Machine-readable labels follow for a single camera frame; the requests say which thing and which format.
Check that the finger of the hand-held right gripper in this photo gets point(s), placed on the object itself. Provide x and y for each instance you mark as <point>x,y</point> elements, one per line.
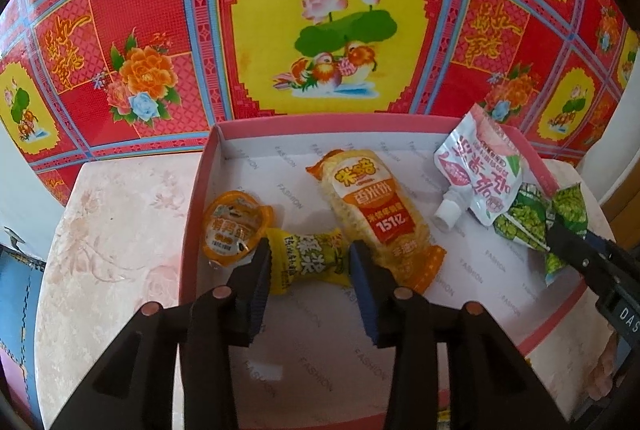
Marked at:
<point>575,255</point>
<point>607,247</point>

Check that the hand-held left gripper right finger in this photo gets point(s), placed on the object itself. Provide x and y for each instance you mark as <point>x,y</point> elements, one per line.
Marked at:
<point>362,290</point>

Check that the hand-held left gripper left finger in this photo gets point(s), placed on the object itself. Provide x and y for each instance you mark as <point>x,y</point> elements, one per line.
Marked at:
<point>260,285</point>

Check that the yellow green candy packet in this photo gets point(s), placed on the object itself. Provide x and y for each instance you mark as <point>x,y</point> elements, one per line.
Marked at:
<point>305,255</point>

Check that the orange jelly cup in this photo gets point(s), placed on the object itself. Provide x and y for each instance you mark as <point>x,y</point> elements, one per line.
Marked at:
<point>232,230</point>

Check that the orange rice cracker packet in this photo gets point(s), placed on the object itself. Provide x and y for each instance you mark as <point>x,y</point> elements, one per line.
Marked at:
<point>370,205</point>

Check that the shallow pink cardboard box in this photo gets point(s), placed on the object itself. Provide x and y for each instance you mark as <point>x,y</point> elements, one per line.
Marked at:
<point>450,300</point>

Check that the white pink spout pouch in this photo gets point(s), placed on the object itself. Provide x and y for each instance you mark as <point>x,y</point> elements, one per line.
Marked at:
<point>480,164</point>

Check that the wooden door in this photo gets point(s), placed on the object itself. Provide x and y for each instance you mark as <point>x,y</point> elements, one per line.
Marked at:
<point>622,215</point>

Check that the blue foam floor mat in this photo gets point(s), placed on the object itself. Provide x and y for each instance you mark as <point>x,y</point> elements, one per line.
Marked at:
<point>15,310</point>

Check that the white wall outlet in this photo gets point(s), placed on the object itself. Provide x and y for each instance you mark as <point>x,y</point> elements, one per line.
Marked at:
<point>11,236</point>

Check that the red yellow floral wall cloth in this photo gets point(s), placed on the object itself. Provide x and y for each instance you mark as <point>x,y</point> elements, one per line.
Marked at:
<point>150,9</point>

